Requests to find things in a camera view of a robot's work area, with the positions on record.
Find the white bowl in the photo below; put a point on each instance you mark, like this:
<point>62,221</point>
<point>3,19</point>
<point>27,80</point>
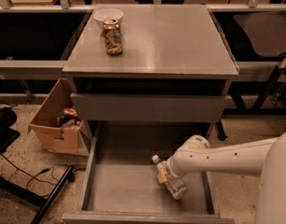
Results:
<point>107,13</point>

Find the open grey middle drawer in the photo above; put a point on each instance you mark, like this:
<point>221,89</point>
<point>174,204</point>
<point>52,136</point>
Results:
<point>120,184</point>

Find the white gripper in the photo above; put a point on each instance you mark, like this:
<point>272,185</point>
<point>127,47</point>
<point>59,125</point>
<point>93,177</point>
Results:
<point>173,166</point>

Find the black chair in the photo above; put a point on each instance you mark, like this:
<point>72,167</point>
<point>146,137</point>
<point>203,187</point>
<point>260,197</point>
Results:
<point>7,135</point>

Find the cardboard box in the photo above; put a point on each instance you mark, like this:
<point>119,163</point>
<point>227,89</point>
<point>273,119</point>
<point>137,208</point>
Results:
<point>46,124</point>

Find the grey chair seat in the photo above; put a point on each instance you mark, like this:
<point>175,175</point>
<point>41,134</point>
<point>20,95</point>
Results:
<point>266,31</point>

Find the clear plastic water bottle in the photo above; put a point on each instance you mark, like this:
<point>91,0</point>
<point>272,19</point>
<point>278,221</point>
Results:
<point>174,185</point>

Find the grey drawer cabinet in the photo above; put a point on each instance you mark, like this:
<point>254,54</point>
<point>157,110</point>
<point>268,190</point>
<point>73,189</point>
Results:
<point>150,85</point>

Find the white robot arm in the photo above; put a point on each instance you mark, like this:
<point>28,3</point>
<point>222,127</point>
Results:
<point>265,158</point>

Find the crushed orange soda can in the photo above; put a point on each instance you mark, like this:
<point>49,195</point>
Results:
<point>113,36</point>

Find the closed grey top drawer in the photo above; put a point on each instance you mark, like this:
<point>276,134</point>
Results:
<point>130,107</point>

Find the red can in box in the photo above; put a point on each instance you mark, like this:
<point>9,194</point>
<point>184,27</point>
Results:
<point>70,113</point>

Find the black metal stand leg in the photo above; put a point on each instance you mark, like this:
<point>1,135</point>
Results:
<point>42,202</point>

